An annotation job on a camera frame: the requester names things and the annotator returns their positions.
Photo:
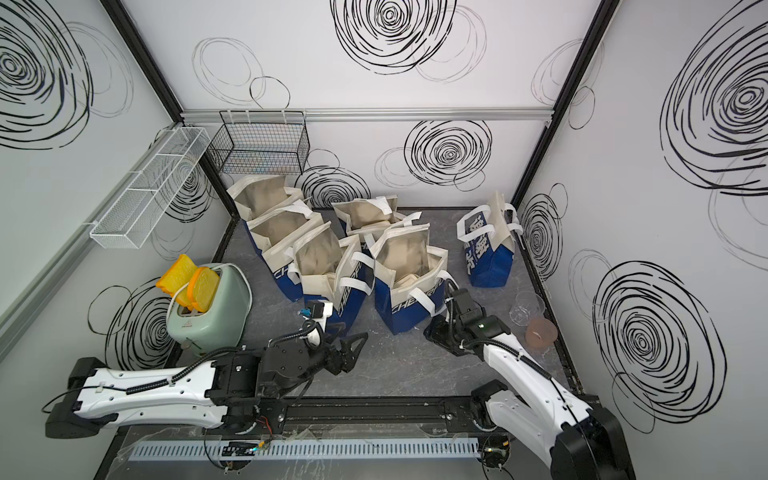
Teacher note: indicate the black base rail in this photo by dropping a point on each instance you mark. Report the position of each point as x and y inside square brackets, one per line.
[454, 414]

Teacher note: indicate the clear plastic cup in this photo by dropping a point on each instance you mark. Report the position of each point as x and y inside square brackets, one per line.
[527, 306]

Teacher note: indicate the yellow toast slice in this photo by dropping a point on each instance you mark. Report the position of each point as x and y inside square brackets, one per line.
[178, 275]
[201, 289]

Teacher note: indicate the front yellow toast slice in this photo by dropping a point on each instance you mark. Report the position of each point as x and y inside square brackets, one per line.
[201, 289]

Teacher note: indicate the mint green toaster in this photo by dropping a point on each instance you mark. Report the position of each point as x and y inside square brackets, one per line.
[223, 324]

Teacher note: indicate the blue beige takeout bag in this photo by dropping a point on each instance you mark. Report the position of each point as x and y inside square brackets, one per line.
[411, 277]
[256, 195]
[368, 219]
[273, 236]
[335, 270]
[489, 248]

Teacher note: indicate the rear yellow toast slice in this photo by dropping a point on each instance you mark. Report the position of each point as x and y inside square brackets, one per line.
[178, 275]

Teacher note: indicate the white wire mesh shelf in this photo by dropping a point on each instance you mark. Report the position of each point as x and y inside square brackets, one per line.
[131, 218]

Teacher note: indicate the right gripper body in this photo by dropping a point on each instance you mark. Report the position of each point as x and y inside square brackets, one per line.
[457, 327]

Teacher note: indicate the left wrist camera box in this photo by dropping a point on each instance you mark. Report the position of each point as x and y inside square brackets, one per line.
[316, 314]

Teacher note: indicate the pink plastic cup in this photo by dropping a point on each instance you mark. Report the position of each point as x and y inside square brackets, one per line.
[541, 333]

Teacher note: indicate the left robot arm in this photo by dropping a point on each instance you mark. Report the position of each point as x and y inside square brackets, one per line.
[221, 390]

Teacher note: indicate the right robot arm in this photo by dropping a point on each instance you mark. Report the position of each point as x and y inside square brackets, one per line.
[573, 438]

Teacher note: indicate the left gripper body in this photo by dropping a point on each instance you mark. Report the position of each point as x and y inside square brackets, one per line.
[326, 358]

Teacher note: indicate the black wire basket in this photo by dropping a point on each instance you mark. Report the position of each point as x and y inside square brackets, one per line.
[271, 142]

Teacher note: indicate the slotted grey cable duct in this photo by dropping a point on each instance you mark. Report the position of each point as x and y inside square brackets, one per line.
[305, 449]

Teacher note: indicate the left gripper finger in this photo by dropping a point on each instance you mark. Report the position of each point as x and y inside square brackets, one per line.
[331, 334]
[350, 349]

